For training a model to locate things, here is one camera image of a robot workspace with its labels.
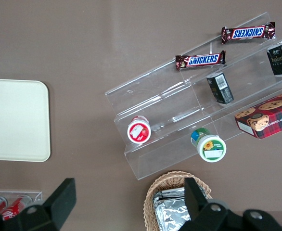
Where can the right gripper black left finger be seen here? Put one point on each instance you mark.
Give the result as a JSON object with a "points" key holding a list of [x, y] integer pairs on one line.
{"points": [[56, 204]]}

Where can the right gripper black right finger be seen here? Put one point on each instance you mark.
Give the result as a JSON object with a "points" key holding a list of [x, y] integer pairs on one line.
{"points": [[198, 207]]}

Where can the foil wrapped sandwich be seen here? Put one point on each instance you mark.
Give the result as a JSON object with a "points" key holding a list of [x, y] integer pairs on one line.
{"points": [[167, 193], [170, 214]]}

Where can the light wicker basket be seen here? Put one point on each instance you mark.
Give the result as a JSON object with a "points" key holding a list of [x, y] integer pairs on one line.
{"points": [[165, 181]]}

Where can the cream plastic tray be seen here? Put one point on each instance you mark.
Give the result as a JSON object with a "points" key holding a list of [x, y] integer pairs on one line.
{"points": [[16, 120]]}

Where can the clear acrylic bottle rack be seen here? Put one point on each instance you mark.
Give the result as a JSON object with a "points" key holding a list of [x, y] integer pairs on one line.
{"points": [[38, 196]]}

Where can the green sunflower lid cup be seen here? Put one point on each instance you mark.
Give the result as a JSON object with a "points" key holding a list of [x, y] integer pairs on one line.
{"points": [[210, 149]]}

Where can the red lid yogurt cup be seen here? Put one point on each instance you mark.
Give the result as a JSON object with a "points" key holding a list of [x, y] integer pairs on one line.
{"points": [[139, 132]]}

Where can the red tartan cookie box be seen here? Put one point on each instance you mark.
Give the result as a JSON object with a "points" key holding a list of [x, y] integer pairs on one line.
{"points": [[266, 118]]}

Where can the clear acrylic stepped shelf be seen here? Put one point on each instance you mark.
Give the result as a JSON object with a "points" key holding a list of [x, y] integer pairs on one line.
{"points": [[155, 101]]}

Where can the black drink carton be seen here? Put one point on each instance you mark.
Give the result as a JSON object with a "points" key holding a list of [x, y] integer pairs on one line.
{"points": [[280, 60], [221, 89]]}

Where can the Snickers chocolate bar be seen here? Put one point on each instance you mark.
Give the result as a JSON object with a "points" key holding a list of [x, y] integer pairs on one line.
{"points": [[201, 60], [248, 32]]}

